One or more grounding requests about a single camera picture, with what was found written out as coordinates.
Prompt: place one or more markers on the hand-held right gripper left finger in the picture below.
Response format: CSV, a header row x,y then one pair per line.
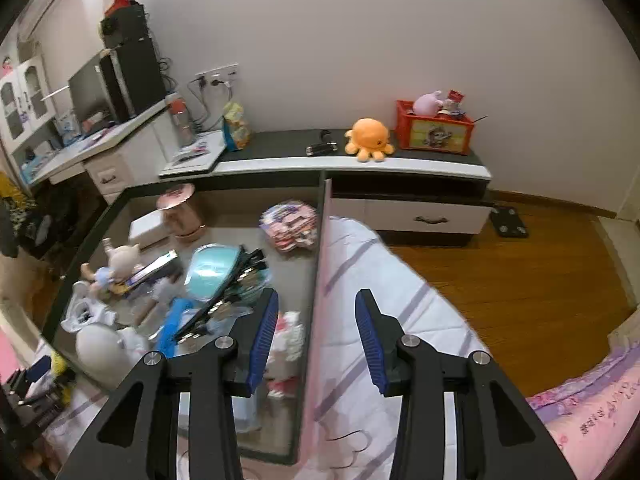
x,y
265,325

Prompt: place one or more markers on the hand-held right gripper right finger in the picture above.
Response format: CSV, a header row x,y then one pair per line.
x,y
370,340

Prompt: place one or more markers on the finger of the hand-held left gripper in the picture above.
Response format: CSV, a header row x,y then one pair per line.
x,y
36,370

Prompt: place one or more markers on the pink storage box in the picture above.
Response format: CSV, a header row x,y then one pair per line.
x,y
235,225

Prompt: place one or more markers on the rose gold cup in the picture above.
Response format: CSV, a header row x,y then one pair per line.
x,y
182,212

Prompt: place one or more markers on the white box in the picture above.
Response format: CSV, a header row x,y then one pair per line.
x,y
147,230

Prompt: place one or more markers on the pink blanket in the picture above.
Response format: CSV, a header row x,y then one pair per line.
x,y
12,355

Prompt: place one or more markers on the pink and white block figure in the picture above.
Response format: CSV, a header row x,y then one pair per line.
x,y
285,355

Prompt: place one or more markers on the white round night light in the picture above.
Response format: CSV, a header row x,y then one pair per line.
x,y
99,350

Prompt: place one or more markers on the teal pouch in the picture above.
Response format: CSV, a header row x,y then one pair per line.
x,y
210,270

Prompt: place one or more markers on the white round gadget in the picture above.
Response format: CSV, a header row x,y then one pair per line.
x,y
87,307

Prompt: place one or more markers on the blue plastic stick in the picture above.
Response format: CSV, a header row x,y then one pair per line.
x,y
175,325

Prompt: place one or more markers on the pink patterned pouch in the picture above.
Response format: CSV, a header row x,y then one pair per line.
x,y
290,225

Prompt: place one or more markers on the dark printed box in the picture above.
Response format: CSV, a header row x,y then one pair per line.
x,y
155,270

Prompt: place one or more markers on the small doll figure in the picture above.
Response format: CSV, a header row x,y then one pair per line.
x,y
117,265

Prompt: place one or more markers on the low black cabinet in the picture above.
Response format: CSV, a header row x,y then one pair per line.
x,y
400,195

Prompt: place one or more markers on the office chair with clothes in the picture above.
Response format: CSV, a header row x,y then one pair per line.
x,y
20,220

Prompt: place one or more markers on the black bathroom scale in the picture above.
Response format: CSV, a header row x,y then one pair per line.
x,y
509,221

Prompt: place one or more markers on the black clip on cabinet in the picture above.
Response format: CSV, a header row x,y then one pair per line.
x,y
321,149

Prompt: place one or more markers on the snack bag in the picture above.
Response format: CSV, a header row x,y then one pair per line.
x,y
237,127

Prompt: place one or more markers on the small black object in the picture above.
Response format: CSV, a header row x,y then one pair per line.
x,y
326,135

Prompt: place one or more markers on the orange octopus plush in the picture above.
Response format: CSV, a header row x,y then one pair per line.
x,y
369,140

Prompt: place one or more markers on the red-capped bottle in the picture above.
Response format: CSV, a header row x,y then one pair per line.
x,y
184,125

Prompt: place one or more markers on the red crate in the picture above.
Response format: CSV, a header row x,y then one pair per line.
x,y
435,132

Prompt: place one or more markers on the white desk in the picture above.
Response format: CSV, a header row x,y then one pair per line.
x,y
120,160

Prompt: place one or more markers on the pink floral bedding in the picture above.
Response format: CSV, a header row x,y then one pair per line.
x,y
590,410

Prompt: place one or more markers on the pink plush toy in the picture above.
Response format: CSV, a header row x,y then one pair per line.
x,y
427,104

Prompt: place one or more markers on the white glass-door cabinet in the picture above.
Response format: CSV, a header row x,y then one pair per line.
x,y
22,105

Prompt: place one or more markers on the black computer tower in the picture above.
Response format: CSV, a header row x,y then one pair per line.
x,y
135,77

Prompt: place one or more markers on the black monitor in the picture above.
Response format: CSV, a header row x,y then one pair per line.
x,y
90,92

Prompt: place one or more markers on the black speaker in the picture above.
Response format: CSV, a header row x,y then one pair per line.
x,y
125,25

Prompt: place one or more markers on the white air conditioner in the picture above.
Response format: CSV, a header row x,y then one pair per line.
x,y
47,10

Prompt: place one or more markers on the white wall socket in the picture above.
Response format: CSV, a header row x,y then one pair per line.
x,y
217,75

